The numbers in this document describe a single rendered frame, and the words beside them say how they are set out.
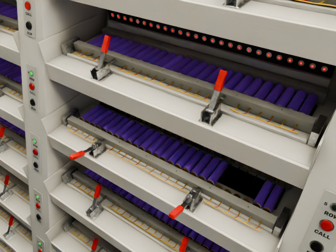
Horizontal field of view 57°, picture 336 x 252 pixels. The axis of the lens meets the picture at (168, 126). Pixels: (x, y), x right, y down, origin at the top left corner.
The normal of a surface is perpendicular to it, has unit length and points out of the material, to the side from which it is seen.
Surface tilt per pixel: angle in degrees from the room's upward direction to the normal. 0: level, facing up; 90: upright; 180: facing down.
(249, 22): 108
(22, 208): 18
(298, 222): 90
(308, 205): 90
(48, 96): 90
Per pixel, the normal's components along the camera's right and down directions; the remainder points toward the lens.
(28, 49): -0.55, 0.29
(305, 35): -0.57, 0.55
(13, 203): -0.04, -0.76
